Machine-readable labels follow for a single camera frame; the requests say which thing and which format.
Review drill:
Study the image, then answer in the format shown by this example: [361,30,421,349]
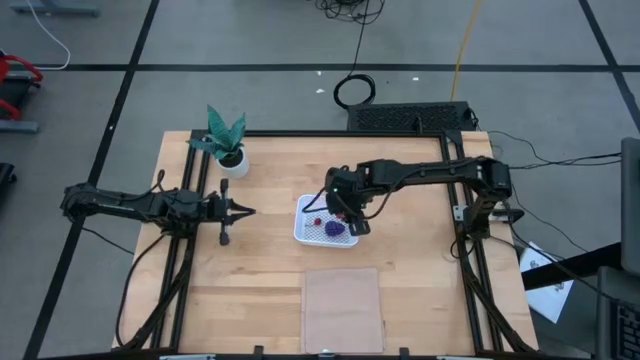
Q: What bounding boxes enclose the white paper sheet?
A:
[518,241,575,325]

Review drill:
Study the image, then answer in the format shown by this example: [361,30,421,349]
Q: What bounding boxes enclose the black beam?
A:
[521,242,622,292]

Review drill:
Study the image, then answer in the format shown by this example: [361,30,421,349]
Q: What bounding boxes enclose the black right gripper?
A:
[323,165,374,237]

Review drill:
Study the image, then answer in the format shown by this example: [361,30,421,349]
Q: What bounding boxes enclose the grey cabinet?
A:
[619,137,640,276]

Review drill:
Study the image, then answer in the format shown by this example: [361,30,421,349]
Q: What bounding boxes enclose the artificial plant in white pot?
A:
[188,104,250,180]

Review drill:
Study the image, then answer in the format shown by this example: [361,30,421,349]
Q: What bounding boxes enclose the white perforated plastic basket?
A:
[292,193,361,250]

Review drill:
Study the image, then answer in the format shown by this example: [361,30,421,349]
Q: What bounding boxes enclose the red and black cart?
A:
[0,49,44,134]

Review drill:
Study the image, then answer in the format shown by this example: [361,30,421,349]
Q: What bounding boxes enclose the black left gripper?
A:
[202,177,258,247]

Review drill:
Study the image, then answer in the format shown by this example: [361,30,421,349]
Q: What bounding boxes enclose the yellow floor cable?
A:
[448,0,484,103]

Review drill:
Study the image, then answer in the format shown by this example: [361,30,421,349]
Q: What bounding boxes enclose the tangled black cables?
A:
[313,0,387,26]

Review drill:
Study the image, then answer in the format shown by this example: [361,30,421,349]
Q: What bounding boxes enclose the translucent pinkish container lid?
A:
[301,267,386,355]

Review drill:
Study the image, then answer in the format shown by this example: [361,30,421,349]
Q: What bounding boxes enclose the coiled black floor cable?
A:
[332,14,377,111]

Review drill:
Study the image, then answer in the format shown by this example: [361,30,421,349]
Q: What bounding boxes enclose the dark grey equipment case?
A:
[594,266,640,360]

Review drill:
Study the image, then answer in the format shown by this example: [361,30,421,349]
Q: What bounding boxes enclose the grey metal floor foot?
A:
[13,0,100,18]

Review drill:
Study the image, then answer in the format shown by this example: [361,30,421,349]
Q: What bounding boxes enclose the black aluminium table frame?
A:
[113,128,539,360]

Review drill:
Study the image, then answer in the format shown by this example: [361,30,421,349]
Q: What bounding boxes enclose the white floor cable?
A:
[24,0,71,71]

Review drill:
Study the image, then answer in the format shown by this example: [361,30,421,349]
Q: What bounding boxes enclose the black arm base cable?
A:
[114,232,169,350]

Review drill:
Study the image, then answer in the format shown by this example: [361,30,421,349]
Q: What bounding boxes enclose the black perforated equipment case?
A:
[346,101,476,134]

